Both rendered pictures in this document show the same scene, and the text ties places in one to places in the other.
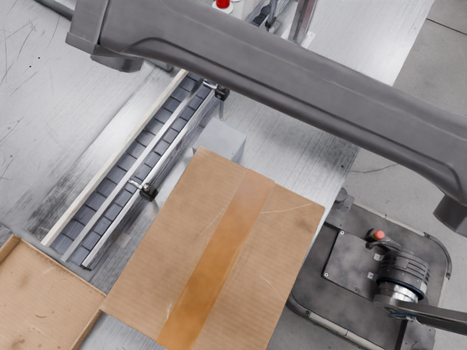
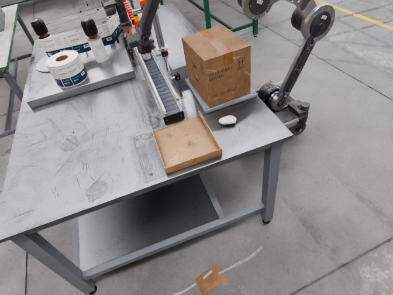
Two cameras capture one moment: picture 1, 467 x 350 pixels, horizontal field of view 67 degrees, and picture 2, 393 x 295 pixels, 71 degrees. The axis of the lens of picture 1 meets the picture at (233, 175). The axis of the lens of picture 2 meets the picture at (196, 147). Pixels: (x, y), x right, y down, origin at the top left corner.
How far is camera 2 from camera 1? 1.25 m
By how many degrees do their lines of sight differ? 28
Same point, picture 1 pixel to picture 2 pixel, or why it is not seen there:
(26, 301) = (176, 136)
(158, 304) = (214, 52)
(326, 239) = not seen: hidden behind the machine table
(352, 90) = not seen: outside the picture
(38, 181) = (135, 121)
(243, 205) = (206, 34)
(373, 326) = (283, 117)
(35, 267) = (166, 130)
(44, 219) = (152, 123)
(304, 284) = not seen: hidden behind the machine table
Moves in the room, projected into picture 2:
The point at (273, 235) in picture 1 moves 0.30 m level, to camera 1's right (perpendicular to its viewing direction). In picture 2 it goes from (219, 32) to (258, 11)
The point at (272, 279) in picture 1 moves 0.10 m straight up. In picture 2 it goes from (229, 35) to (228, 14)
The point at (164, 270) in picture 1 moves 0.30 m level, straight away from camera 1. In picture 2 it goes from (207, 49) to (144, 62)
